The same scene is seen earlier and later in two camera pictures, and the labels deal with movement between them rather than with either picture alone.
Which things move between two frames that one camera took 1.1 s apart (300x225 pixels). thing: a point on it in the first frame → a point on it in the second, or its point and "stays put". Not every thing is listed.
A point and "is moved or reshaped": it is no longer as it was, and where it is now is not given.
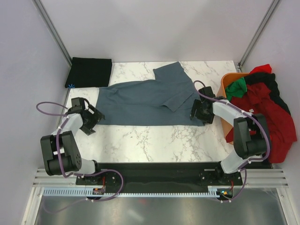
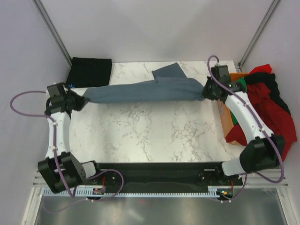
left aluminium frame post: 54,32 stays put
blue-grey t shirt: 166,101 is moved or reshaped
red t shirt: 257,99 stays put
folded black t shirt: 88,72 stays put
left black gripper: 96,116 → 82,101
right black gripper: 197,103 → 205,93
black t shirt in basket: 269,81 stays put
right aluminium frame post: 266,19 stays put
